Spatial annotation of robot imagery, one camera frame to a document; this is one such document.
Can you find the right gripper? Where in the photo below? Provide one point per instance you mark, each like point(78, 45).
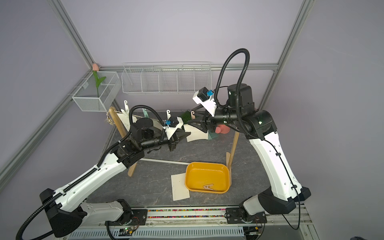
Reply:
point(203, 121)

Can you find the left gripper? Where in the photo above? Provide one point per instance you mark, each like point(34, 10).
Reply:
point(174, 140)

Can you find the white postcard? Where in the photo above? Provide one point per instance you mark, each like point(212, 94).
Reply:
point(196, 134)
point(179, 189)
point(124, 117)
point(180, 123)

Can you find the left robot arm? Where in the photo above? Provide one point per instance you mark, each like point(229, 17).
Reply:
point(65, 207)

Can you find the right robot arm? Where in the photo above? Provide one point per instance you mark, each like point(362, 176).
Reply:
point(258, 126)

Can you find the green hand brush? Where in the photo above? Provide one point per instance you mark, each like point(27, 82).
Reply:
point(212, 135)

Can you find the green artificial grass mat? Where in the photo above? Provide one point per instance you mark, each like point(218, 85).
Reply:
point(186, 116)

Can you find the pink watering can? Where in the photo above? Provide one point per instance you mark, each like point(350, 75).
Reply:
point(222, 129)

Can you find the green clothespin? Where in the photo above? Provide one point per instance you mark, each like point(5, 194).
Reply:
point(145, 112)

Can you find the yellow plastic tray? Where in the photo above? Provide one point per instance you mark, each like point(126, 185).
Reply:
point(200, 173)

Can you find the wooden clothesline stand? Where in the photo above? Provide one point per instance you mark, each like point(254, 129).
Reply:
point(113, 119)

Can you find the small white mesh basket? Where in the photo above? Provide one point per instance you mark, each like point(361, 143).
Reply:
point(86, 95)

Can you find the artificial pink tulip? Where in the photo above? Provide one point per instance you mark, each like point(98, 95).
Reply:
point(98, 80)

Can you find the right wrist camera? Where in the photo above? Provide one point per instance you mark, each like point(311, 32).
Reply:
point(205, 98)

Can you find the long white wire basket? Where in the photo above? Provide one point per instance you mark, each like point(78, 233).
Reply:
point(166, 77)

